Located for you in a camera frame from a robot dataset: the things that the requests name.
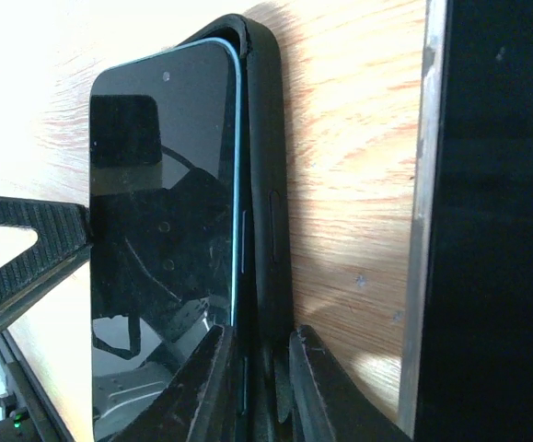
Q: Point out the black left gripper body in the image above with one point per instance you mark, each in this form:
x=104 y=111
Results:
x=26 y=412

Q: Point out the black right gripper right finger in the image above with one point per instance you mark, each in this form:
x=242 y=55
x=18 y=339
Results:
x=327 y=404

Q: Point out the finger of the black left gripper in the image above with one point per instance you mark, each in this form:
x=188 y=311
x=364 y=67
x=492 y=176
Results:
x=63 y=243

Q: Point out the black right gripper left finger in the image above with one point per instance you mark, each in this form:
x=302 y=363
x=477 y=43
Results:
x=197 y=403

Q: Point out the black phone case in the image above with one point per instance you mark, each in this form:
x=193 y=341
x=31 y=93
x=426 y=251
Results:
x=267 y=318

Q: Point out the green-edged black phone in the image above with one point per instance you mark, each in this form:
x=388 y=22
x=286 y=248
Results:
x=168 y=204

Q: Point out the white-edged black phone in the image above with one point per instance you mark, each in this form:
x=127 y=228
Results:
x=476 y=377

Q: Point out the clear magsafe phone case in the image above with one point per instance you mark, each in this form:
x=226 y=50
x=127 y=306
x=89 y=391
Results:
x=436 y=15

